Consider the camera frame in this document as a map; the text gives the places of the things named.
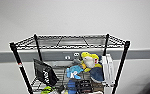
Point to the stacked brown cardboard boxes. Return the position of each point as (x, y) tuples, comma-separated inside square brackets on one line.
[(97, 88)]

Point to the light blue plush toy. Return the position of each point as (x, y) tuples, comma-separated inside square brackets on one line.
[(73, 71)]

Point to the long grey wall band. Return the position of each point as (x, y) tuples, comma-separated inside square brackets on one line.
[(141, 55)]

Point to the stacked dark boxes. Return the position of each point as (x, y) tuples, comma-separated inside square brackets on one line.
[(83, 87)]

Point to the yellow white blue plush toy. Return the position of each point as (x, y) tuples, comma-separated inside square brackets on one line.
[(89, 61)]

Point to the white bag with green top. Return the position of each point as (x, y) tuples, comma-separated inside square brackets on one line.
[(46, 90)]

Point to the blue cap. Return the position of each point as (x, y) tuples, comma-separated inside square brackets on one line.
[(71, 87)]

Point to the flat white package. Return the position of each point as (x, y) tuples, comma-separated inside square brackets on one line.
[(108, 70)]

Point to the black bag with white print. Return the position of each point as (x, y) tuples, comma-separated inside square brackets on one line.
[(45, 73)]

